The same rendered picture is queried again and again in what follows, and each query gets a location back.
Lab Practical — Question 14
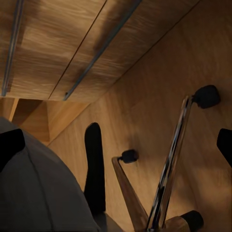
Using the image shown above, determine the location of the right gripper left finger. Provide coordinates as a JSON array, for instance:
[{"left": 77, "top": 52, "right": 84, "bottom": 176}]
[{"left": 0, "top": 128, "right": 25, "bottom": 173}]

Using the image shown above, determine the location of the swivel chair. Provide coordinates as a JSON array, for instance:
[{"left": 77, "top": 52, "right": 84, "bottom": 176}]
[{"left": 0, "top": 85, "right": 221, "bottom": 232}]

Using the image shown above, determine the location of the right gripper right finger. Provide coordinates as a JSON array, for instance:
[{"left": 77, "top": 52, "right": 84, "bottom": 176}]
[{"left": 217, "top": 128, "right": 232, "bottom": 167}]

